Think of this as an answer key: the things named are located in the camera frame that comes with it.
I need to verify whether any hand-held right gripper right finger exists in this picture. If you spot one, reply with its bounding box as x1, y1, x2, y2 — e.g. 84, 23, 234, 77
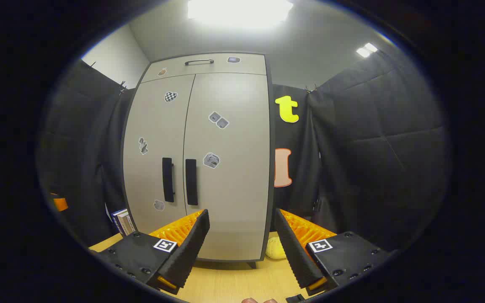
273, 208, 394, 296

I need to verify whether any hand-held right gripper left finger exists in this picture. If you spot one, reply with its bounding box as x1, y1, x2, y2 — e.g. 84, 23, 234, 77
89, 209, 210, 295

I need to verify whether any black door handle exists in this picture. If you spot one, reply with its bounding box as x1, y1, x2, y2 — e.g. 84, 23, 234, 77
185, 159, 198, 206
162, 157, 175, 203

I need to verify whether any grey cabinet door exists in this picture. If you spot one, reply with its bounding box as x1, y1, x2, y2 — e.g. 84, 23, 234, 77
123, 75, 196, 236
182, 72, 271, 261

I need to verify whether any grey double-door shoe cabinet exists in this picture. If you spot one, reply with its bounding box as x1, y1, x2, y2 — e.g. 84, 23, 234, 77
121, 52, 276, 269

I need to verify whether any grey cabinet drawer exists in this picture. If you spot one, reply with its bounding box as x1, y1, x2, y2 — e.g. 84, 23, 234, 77
141, 53, 267, 83

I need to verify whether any yellow soft lump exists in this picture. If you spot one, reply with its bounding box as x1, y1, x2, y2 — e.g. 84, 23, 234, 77
266, 237, 287, 260

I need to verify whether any black backdrop cloth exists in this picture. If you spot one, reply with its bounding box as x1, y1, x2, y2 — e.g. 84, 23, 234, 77
36, 42, 451, 253

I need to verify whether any small ceiling light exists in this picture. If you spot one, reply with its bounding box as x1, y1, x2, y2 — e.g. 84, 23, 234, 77
355, 42, 378, 58

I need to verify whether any large ceiling light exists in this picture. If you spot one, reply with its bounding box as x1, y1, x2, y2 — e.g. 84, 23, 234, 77
187, 0, 294, 29

